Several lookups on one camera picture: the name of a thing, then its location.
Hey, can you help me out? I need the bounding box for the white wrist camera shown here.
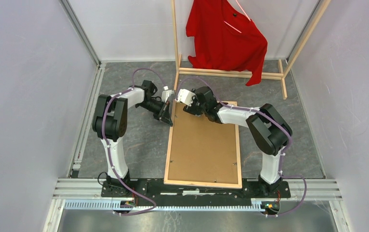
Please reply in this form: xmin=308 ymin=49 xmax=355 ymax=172
xmin=175 ymin=88 xmax=197 ymax=107
xmin=161 ymin=86 xmax=175 ymax=105

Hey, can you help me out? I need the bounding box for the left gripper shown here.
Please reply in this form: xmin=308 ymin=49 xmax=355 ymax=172
xmin=137 ymin=99 xmax=173 ymax=127

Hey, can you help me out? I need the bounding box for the pink clothes hanger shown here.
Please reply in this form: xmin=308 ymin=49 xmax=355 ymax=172
xmin=224 ymin=0 xmax=252 ymax=33

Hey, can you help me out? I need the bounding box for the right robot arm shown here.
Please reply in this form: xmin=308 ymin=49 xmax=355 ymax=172
xmin=176 ymin=86 xmax=292 ymax=197

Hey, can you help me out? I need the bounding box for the wooden clothes rack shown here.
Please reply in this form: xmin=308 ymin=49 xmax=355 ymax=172
xmin=170 ymin=0 xmax=331 ymax=100

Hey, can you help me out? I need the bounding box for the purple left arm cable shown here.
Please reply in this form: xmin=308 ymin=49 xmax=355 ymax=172
xmin=101 ymin=68 xmax=169 ymax=217

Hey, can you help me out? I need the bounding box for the red t-shirt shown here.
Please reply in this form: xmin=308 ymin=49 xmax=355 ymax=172
xmin=186 ymin=0 xmax=268 ymax=86

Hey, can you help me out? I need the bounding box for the wooden picture frame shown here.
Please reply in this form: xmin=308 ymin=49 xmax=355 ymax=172
xmin=163 ymin=100 xmax=243 ymax=189

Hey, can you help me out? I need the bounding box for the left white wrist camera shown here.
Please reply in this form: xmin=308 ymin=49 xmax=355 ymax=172
xmin=161 ymin=86 xmax=175 ymax=105

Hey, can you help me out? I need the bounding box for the brown cardboard backing board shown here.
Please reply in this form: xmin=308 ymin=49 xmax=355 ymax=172
xmin=168 ymin=104 xmax=239 ymax=185

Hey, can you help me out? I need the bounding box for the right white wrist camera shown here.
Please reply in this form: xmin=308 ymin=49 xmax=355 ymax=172
xmin=175 ymin=88 xmax=197 ymax=107

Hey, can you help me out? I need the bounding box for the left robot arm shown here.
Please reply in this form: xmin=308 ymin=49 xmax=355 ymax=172
xmin=92 ymin=80 xmax=174 ymax=197

